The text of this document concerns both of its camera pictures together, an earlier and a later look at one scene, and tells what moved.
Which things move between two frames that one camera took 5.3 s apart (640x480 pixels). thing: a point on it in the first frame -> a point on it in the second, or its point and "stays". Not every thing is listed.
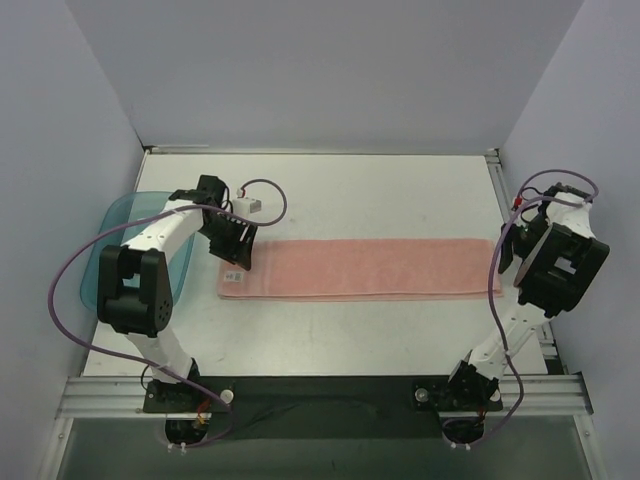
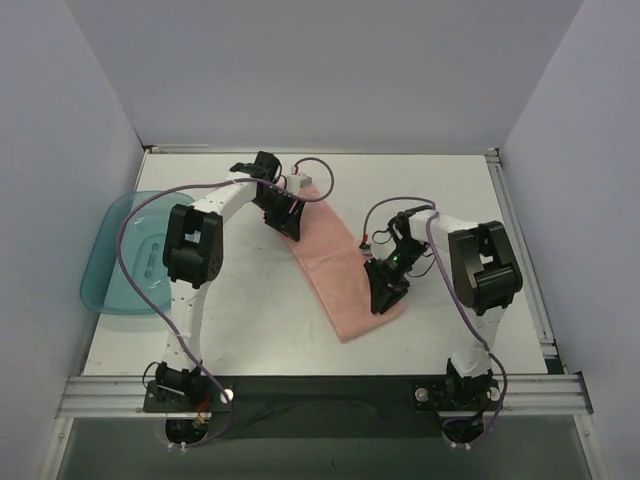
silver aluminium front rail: (121, 397) stays
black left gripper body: (235, 243) -> (282, 212)
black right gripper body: (507, 248) -> (385, 275)
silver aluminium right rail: (545, 340) stays
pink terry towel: (364, 270) -> (334, 264)
